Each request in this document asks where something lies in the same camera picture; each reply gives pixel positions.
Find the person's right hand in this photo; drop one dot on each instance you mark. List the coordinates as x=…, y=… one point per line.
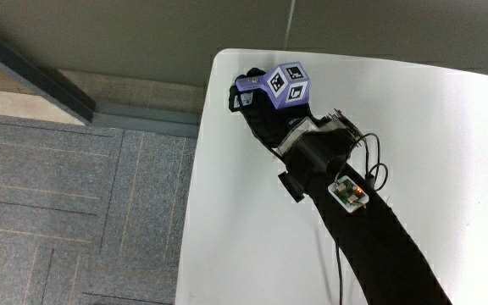
x=265, y=116

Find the person's right forearm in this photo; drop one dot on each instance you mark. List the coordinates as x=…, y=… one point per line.
x=375, y=245

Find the dark metal floor rail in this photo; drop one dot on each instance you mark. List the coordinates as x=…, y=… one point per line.
x=36, y=76

